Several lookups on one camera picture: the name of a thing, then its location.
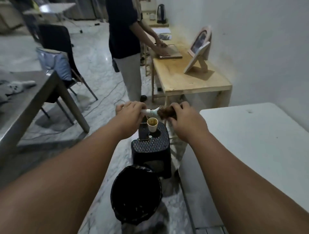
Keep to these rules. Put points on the person's left hand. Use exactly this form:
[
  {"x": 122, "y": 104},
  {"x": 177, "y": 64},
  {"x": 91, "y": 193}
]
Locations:
[{"x": 128, "y": 118}]

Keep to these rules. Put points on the person's right hand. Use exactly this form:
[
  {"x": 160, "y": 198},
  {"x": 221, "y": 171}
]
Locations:
[{"x": 188, "y": 123}]

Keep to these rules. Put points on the person's left fingers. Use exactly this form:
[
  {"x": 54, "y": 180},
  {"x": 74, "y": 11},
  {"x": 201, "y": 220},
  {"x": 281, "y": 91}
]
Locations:
[{"x": 131, "y": 104}]

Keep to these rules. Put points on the person's right fingers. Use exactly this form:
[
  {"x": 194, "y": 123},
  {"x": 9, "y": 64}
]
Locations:
[{"x": 179, "y": 107}]

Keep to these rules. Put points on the person's right forearm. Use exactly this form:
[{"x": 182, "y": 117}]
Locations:
[{"x": 243, "y": 183}]

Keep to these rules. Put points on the person's left forearm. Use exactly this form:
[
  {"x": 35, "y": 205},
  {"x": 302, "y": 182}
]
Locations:
[{"x": 62, "y": 178}]

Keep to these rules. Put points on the white paper cup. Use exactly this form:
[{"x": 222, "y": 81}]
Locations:
[{"x": 152, "y": 124}]

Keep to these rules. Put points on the black smartphone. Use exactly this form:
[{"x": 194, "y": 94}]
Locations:
[{"x": 143, "y": 132}]

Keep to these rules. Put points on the light wooden table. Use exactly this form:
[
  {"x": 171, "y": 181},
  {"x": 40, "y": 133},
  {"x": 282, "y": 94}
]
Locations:
[{"x": 183, "y": 74}]

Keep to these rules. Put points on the black plastic stool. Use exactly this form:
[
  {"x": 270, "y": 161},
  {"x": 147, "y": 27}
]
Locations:
[{"x": 151, "y": 151}]

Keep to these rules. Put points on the wooden tray board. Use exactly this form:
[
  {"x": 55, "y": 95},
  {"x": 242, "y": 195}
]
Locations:
[{"x": 172, "y": 54}]

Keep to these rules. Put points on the dark packet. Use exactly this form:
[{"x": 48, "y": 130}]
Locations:
[{"x": 165, "y": 36}]

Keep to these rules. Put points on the white paper sheet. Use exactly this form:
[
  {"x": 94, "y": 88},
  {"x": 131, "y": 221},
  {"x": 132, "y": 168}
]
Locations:
[{"x": 162, "y": 30}]

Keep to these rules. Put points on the white folding table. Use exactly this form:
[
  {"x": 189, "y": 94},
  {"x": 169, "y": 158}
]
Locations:
[{"x": 256, "y": 144}]

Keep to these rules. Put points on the blue grey bag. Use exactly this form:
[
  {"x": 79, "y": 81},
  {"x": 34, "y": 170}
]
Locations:
[{"x": 56, "y": 64}]

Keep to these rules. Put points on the black trash bin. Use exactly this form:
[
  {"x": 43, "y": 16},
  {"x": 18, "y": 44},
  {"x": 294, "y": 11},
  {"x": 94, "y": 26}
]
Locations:
[{"x": 135, "y": 195}]

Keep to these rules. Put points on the black electric kettle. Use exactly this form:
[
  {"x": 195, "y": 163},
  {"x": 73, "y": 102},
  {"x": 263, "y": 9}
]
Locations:
[{"x": 161, "y": 13}]

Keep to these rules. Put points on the black chair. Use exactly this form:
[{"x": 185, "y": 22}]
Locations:
[{"x": 58, "y": 41}]

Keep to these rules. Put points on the grey steel table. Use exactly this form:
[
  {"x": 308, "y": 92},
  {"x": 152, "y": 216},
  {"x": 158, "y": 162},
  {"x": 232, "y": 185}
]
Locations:
[{"x": 29, "y": 103}]

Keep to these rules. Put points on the white game controller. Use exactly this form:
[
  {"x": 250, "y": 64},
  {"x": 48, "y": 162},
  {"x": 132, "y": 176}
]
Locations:
[{"x": 18, "y": 86}]

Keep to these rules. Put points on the white standing frame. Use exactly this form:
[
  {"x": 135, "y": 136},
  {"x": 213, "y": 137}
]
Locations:
[{"x": 196, "y": 59}]

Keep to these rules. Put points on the pink arched frame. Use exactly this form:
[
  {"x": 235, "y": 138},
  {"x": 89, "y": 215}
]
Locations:
[{"x": 201, "y": 38}]

